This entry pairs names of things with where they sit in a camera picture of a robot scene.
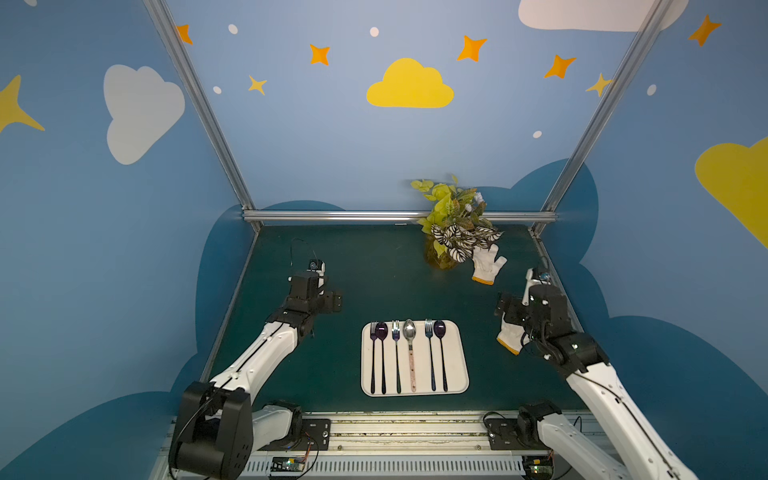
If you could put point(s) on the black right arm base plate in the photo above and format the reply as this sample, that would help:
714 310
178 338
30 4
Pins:
520 433

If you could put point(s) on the glass vase with leafy plant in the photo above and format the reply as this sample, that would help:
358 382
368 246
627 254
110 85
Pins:
456 224

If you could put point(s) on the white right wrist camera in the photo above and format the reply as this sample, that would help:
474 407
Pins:
535 276

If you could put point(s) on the white glove yellow cuff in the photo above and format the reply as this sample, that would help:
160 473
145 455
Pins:
487 264
512 336

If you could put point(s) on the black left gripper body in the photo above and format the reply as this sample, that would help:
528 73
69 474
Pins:
330 301

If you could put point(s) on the white glove yellow cuff near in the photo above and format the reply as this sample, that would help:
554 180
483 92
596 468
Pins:
512 336

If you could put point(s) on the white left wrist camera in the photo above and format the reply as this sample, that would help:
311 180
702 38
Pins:
317 266

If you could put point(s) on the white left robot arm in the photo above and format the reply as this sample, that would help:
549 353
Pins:
216 428

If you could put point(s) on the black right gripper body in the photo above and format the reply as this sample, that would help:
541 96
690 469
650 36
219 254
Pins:
504 307

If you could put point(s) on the white glove yellow cuff far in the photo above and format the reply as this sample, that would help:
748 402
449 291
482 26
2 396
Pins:
487 264

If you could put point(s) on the pink handled silver spoon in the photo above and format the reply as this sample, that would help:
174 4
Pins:
409 331

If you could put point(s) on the aluminium frame post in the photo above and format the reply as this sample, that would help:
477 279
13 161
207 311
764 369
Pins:
638 50
162 19

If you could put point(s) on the dark purple spoon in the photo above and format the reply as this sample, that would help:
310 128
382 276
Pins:
440 329

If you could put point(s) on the white rectangular tray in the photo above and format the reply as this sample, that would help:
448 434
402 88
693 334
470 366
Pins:
457 372

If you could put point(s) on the aluminium right frame post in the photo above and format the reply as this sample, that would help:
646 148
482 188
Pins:
638 50

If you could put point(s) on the left green circuit board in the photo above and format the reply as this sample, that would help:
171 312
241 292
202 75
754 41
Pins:
287 465

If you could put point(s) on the blue fork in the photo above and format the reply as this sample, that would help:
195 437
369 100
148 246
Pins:
429 333

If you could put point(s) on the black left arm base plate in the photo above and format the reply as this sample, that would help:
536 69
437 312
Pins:
315 431

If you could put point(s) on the aluminium back frame rail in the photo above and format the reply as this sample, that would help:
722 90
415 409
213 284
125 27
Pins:
384 216

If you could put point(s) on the right green circuit board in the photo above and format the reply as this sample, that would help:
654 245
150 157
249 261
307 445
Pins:
537 468

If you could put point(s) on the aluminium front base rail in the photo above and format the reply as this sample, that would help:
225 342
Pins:
408 445

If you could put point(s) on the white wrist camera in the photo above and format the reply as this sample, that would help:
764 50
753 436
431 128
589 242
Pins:
317 266
535 276

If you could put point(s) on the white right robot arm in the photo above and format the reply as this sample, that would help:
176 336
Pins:
641 452

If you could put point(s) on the aluminium left frame post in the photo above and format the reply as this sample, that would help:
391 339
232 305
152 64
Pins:
162 19

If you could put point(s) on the green circuit board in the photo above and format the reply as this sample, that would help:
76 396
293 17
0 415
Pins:
537 468
287 465

